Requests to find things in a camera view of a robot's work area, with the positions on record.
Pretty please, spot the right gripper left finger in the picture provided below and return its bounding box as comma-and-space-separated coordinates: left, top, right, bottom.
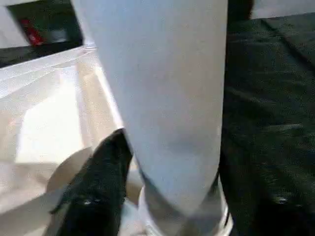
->
44, 128, 134, 236

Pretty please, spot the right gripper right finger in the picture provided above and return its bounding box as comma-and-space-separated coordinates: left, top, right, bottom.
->
217, 147, 315, 236

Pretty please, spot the white plastic table top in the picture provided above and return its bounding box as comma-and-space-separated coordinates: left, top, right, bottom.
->
0, 45, 234, 236

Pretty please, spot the white plastic table leg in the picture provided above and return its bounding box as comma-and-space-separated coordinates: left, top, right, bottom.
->
71, 0, 232, 236

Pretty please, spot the black work mat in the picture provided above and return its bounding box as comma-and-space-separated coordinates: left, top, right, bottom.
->
0, 12, 315, 236

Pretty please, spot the white cabinet with glass doors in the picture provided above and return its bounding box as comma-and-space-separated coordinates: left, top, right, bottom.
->
0, 0, 96, 50

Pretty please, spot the white plastic bag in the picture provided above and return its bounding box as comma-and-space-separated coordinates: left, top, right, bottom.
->
251, 0, 315, 19

